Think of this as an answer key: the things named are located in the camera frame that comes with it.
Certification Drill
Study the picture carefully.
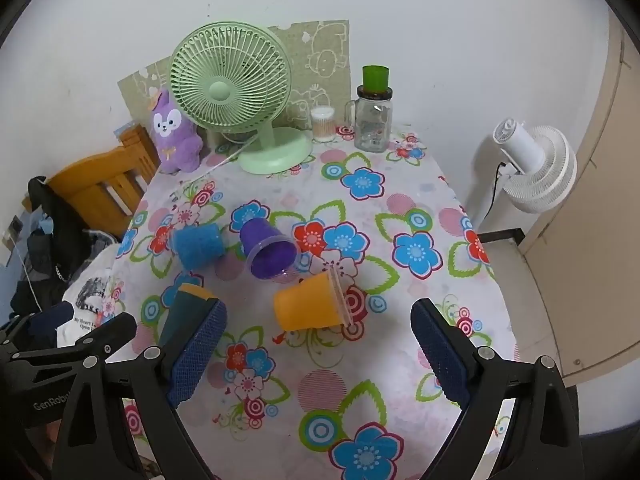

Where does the purple plastic cup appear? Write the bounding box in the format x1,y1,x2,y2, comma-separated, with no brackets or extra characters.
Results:
239,218,301,281

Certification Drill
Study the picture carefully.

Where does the white standing fan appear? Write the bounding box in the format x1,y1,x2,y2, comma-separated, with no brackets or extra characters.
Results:
470,117,578,235

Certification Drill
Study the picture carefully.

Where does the glass mug jar green lid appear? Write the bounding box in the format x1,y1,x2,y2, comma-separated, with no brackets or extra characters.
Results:
345,65,394,153

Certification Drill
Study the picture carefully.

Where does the black fan cable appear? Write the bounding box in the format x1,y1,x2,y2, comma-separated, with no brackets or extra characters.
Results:
486,161,507,223

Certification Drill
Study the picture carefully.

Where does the floral tablecloth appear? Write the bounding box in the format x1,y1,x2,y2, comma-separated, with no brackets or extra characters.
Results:
114,122,521,480

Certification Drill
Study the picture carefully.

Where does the beige door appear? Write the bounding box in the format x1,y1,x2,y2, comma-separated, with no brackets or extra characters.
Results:
520,10,640,392

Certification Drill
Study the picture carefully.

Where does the green desk fan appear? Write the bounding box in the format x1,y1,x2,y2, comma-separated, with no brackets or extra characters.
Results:
169,21,315,176

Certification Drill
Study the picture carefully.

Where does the purple plush toy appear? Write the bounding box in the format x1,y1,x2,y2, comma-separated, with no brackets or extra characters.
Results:
149,89,205,175

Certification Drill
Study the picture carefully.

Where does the white printed shirt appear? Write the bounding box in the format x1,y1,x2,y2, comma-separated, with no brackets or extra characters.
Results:
55,247,127,348

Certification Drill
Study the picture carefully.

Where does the wooden chair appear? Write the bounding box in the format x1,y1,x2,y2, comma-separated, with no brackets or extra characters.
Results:
22,122,161,242

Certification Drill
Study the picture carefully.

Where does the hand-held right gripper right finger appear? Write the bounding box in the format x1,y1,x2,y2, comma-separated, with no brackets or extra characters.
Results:
410,297,586,480

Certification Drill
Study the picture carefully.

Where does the white fan cable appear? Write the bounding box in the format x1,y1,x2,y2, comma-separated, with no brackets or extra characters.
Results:
192,137,261,181

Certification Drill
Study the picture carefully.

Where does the blue plastic cup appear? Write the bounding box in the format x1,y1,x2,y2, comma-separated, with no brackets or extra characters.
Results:
171,224,226,272

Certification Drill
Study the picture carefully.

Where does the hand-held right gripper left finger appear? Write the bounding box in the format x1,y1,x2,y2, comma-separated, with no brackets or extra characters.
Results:
52,299,228,480

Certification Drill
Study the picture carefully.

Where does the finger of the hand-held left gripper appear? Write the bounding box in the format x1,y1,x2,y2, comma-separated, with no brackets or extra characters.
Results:
0,311,138,367

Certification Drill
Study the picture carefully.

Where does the cartoon printed cardboard sheet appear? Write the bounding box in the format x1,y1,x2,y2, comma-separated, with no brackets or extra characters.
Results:
117,20,351,128

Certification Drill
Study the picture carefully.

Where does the wall outlet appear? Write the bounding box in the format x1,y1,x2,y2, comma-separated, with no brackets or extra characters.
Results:
4,215,24,252

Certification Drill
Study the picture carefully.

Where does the orange plastic cup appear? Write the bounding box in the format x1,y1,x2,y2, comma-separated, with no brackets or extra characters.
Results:
273,271,357,332

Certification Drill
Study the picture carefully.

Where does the cotton swab container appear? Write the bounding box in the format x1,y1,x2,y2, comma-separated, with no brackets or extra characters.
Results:
310,106,339,143

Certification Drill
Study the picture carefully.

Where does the dark clothes pile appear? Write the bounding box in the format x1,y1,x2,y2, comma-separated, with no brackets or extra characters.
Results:
9,176,120,322

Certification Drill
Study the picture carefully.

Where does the dark green plastic cup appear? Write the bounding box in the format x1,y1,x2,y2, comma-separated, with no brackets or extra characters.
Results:
159,282,217,348

